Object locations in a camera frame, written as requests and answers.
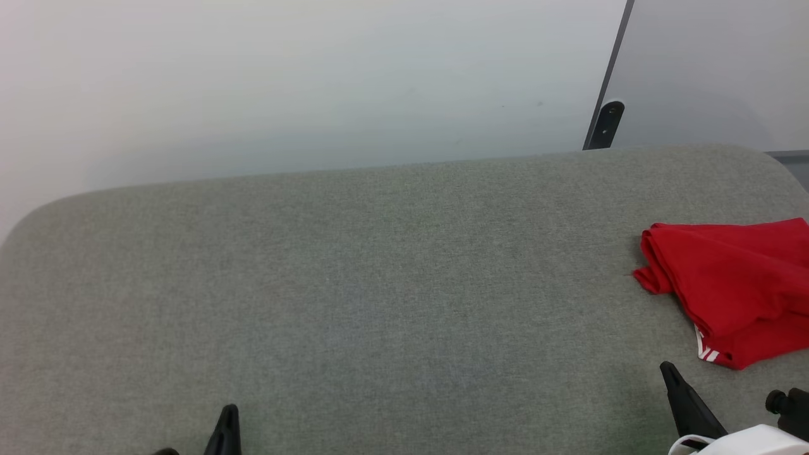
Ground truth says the black wall bracket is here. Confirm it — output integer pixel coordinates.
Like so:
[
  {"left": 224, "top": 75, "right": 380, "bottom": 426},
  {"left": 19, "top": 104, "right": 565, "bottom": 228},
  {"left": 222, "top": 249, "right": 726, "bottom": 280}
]
[{"left": 590, "top": 100, "right": 626, "bottom": 150}]

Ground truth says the red and white jersey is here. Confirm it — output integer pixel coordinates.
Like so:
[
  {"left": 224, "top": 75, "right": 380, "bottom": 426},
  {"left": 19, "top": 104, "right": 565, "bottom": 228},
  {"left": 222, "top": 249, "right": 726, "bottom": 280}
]
[{"left": 632, "top": 217, "right": 809, "bottom": 371}]

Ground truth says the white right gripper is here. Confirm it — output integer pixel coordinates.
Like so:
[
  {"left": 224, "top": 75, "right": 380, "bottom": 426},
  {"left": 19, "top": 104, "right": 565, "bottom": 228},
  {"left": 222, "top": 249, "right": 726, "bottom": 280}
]
[{"left": 659, "top": 361, "right": 809, "bottom": 455}]

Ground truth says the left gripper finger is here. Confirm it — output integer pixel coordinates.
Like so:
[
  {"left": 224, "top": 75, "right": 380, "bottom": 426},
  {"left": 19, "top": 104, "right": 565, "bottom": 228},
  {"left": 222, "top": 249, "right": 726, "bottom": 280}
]
[{"left": 204, "top": 404, "right": 242, "bottom": 455}]

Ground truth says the grey panel with dark edge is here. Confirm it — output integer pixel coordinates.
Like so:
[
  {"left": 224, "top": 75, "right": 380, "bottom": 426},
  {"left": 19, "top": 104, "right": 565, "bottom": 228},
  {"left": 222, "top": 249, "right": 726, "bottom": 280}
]
[{"left": 582, "top": 0, "right": 809, "bottom": 155}]

